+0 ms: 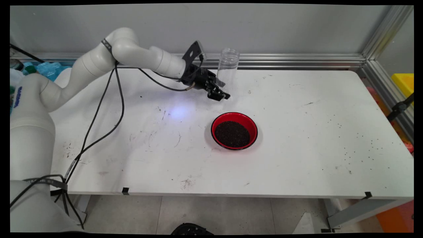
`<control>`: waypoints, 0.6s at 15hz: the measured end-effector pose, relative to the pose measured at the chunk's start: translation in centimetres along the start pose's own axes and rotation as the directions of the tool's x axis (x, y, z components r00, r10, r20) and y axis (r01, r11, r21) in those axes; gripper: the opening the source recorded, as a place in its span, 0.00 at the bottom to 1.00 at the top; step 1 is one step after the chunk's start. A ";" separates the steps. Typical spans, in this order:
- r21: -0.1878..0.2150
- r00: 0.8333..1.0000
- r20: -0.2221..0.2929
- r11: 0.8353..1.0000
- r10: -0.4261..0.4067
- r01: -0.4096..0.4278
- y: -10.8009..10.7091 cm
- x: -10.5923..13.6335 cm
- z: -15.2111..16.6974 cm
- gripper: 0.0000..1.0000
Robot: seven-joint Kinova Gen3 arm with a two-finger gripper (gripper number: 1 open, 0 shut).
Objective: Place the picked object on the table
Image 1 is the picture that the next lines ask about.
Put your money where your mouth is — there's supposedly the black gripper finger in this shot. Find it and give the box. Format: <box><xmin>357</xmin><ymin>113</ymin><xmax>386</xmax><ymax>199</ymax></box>
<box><xmin>207</xmin><ymin>88</ymin><xmax>231</xmax><ymax>101</ymax></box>
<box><xmin>206</xmin><ymin>70</ymin><xmax>226</xmax><ymax>90</ymax></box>

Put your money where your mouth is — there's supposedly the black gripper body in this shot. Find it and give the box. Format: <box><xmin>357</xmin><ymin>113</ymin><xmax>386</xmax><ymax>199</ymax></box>
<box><xmin>180</xmin><ymin>66</ymin><xmax>212</xmax><ymax>91</ymax></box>

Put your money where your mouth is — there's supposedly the clear plastic jar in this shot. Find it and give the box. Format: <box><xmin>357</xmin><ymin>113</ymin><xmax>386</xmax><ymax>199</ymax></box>
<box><xmin>216</xmin><ymin>48</ymin><xmax>240</xmax><ymax>87</ymax></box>

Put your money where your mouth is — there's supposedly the red bowl black rim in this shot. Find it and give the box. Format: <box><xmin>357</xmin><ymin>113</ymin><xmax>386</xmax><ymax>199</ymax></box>
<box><xmin>211</xmin><ymin>112</ymin><xmax>258</xmax><ymax>151</ymax></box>

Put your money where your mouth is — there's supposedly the black seeds heap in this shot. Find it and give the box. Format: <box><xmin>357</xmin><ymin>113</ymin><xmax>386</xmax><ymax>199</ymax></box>
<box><xmin>214</xmin><ymin>121</ymin><xmax>251</xmax><ymax>148</ymax></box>

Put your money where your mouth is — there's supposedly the black round floor object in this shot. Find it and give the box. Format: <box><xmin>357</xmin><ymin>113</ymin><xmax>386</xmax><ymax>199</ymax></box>
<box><xmin>170</xmin><ymin>223</ymin><xmax>214</xmax><ymax>236</ymax></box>

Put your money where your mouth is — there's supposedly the blue plastic bag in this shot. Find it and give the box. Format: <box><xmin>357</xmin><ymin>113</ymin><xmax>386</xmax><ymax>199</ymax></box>
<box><xmin>23</xmin><ymin>61</ymin><xmax>71</xmax><ymax>81</ymax></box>

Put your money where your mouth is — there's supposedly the grey table leg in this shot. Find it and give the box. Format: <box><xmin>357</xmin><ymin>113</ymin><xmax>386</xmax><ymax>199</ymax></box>
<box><xmin>66</xmin><ymin>194</ymin><xmax>91</xmax><ymax>225</ymax></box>
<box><xmin>327</xmin><ymin>198</ymin><xmax>413</xmax><ymax>229</ymax></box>

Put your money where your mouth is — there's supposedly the yellow plastic box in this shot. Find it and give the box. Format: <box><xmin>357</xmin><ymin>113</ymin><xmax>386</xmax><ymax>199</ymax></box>
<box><xmin>391</xmin><ymin>73</ymin><xmax>414</xmax><ymax>105</ymax></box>

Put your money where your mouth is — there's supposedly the orange plastic object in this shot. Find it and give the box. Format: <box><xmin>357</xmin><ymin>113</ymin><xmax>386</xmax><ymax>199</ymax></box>
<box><xmin>375</xmin><ymin>200</ymin><xmax>414</xmax><ymax>232</ymax></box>

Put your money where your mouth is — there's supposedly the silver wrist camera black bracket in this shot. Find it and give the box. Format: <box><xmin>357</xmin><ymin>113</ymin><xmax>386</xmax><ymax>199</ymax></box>
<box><xmin>182</xmin><ymin>40</ymin><xmax>207</xmax><ymax>71</ymax></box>

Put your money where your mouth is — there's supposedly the aluminium frame rail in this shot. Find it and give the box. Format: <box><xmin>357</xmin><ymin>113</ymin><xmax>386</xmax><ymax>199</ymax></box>
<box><xmin>360</xmin><ymin>59</ymin><xmax>414</xmax><ymax>142</ymax></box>
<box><xmin>10</xmin><ymin>54</ymin><xmax>365</xmax><ymax>70</ymax></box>

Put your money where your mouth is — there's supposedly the black camera cable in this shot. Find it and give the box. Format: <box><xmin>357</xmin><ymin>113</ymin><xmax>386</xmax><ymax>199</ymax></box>
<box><xmin>10</xmin><ymin>61</ymin><xmax>199</xmax><ymax>229</ymax></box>

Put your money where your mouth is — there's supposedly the black background cable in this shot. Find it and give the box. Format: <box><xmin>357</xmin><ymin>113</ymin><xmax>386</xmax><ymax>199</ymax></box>
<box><xmin>10</xmin><ymin>44</ymin><xmax>45</xmax><ymax>64</ymax></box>

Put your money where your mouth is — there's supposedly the aluminium frame post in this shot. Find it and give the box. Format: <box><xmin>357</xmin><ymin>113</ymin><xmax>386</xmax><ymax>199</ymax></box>
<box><xmin>362</xmin><ymin>5</ymin><xmax>414</xmax><ymax>61</ymax></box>

